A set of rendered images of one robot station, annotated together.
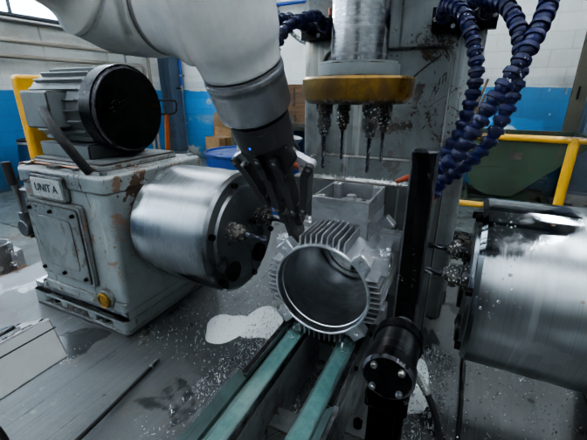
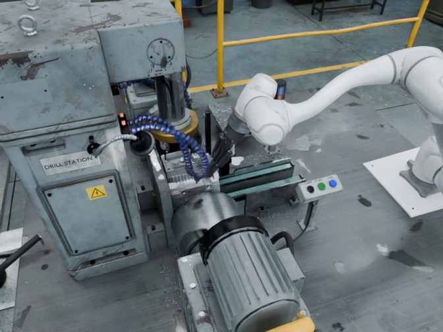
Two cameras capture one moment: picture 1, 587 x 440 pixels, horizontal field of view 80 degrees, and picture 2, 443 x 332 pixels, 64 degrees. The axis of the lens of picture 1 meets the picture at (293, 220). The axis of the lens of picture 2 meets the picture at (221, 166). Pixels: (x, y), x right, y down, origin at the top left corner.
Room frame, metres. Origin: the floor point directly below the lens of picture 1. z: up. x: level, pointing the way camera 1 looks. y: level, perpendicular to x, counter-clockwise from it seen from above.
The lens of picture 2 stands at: (1.23, 0.73, 2.06)
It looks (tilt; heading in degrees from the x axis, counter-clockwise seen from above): 43 degrees down; 224
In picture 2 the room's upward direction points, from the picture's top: 1 degrees clockwise
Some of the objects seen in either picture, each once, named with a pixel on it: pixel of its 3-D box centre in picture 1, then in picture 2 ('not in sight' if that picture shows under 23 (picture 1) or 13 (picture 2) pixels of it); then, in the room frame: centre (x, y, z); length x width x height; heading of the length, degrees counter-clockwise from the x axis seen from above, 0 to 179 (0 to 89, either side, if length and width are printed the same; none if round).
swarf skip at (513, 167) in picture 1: (518, 168); not in sight; (4.29, -2.76, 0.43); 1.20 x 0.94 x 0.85; 65
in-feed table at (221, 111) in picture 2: not in sight; (235, 122); (-0.02, -0.39, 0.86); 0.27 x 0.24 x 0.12; 64
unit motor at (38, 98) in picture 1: (82, 161); (262, 302); (0.83, 0.50, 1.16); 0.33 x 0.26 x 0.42; 64
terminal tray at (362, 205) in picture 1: (348, 209); (178, 166); (0.61, -0.10, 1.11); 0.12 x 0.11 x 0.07; 154
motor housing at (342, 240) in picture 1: (340, 264); (190, 181); (0.58, -0.08, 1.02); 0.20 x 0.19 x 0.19; 154
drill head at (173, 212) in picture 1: (189, 222); (216, 246); (0.74, 0.23, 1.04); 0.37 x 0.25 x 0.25; 64
